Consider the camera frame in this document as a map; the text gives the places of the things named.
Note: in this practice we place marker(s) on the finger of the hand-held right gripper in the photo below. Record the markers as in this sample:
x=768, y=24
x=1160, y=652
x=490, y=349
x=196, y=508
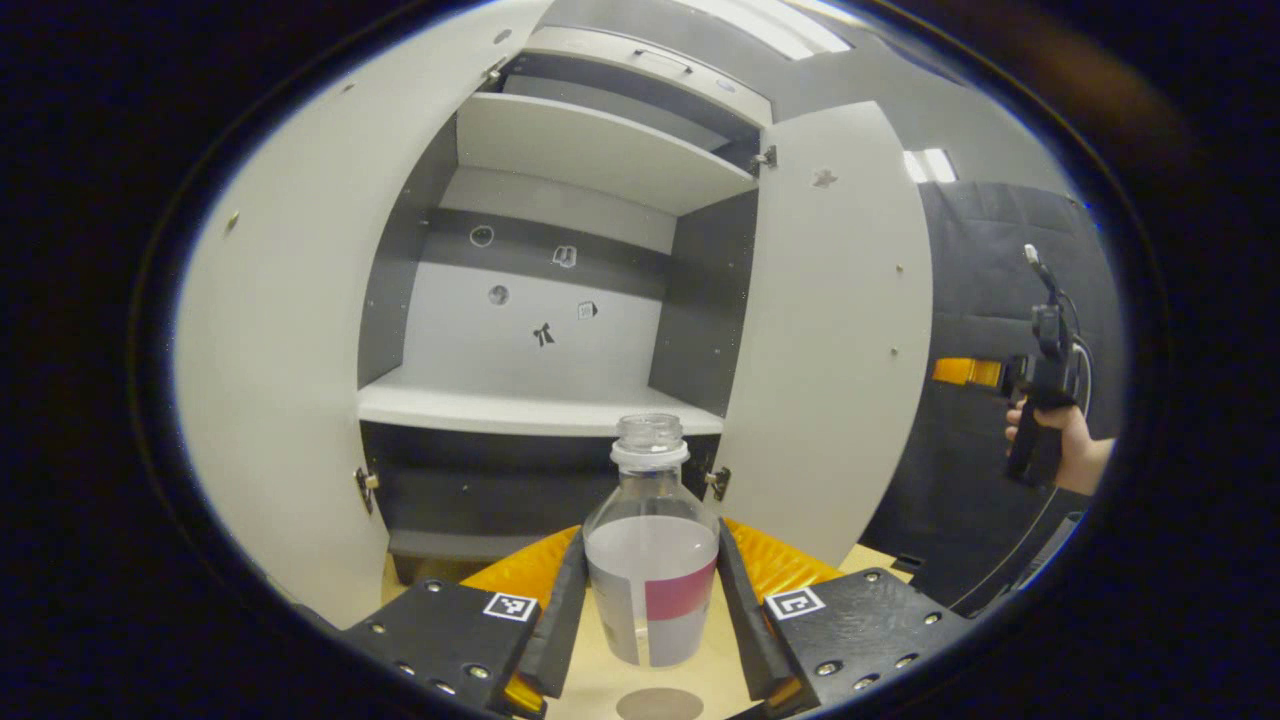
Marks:
x=965, y=372

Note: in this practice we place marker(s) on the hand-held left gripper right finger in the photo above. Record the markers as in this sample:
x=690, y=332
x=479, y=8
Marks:
x=740, y=620

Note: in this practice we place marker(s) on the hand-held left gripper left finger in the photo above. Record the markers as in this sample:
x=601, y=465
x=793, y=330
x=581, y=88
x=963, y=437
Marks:
x=565, y=630

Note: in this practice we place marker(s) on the clear bottle with red label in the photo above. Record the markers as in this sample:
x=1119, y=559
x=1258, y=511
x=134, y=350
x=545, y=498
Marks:
x=650, y=560

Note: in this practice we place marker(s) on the round brown coaster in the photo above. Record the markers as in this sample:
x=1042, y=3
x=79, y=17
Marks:
x=660, y=705

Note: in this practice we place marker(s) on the white cabinet door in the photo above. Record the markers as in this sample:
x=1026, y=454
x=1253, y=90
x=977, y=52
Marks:
x=300, y=350
x=830, y=350

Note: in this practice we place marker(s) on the white and grey cabinet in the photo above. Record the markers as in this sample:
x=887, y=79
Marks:
x=590, y=150

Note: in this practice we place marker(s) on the black backdrop cloth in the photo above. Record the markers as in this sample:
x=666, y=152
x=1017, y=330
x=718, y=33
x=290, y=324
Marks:
x=970, y=280

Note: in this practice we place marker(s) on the small black object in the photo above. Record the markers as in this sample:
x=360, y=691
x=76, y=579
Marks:
x=907, y=562

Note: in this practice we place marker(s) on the small ceiling light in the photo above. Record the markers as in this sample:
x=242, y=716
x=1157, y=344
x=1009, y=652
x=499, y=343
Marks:
x=930, y=165

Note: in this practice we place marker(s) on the large ceiling light panel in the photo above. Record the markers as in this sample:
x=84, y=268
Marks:
x=780, y=25

